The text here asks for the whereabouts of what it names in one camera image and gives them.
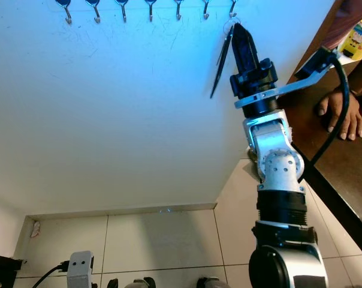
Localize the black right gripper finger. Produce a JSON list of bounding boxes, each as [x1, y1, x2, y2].
[[231, 24, 244, 75], [239, 24, 261, 73]]

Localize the keys with black strap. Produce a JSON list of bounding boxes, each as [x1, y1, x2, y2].
[[209, 17, 239, 100]]

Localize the person's left hand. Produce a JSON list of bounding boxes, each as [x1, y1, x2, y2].
[[316, 90, 362, 142]]

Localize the yellow bottle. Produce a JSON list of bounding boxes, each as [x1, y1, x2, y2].
[[339, 17, 362, 61]]

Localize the person's torso in pink shirt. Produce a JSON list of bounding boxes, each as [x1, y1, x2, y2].
[[334, 0, 362, 50]]

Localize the dark brown wooden table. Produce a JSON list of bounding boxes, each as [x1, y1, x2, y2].
[[280, 36, 362, 260]]

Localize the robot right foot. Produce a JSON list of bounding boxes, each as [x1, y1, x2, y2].
[[196, 276, 230, 288]]

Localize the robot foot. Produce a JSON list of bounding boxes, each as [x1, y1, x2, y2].
[[124, 276, 158, 288], [196, 276, 230, 288]]

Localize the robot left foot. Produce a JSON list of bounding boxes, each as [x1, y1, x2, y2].
[[124, 276, 158, 288]]

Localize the black box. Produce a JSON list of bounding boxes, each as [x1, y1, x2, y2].
[[0, 253, 23, 288]]

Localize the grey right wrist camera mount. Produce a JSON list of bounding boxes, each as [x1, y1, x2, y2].
[[234, 47, 342, 110]]

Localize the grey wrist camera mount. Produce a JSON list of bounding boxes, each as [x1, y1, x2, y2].
[[234, 47, 342, 110], [67, 251, 95, 288]]

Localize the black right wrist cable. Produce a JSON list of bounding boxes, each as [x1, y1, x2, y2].
[[300, 51, 352, 182]]

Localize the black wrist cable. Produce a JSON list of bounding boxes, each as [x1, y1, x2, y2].
[[300, 51, 352, 182], [31, 260, 71, 288]]

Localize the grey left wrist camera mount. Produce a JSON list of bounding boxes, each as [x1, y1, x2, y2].
[[67, 251, 95, 288]]

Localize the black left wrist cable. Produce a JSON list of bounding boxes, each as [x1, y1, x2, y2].
[[31, 260, 71, 288]]

